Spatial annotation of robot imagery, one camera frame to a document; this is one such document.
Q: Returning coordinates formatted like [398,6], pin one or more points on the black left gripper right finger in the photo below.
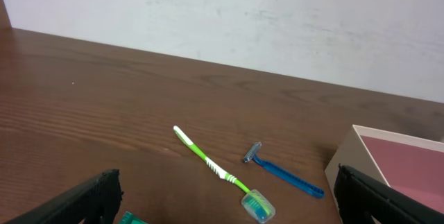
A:
[363,199]

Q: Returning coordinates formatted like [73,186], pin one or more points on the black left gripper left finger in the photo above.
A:
[96,200]

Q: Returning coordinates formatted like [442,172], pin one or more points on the green red toothpaste tube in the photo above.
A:
[129,218]

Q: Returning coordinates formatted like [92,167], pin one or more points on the white box pink inside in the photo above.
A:
[412,166]

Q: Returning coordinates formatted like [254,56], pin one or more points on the green white toothbrush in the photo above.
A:
[253,201]

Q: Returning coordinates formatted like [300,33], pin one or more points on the blue disposable razor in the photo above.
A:
[292,179]

